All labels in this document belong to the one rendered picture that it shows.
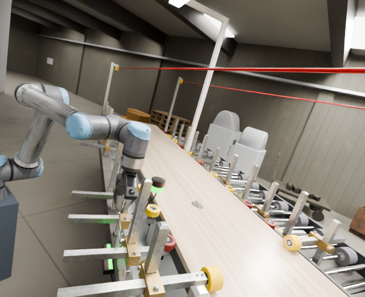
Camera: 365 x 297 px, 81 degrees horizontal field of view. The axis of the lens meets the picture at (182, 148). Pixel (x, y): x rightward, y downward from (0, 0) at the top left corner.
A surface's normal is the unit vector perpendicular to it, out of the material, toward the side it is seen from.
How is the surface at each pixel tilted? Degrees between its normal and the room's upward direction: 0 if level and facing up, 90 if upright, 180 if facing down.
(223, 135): 90
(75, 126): 90
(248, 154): 90
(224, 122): 90
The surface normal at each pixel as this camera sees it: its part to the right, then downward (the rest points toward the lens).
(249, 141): -0.52, -0.13
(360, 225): -0.81, -0.09
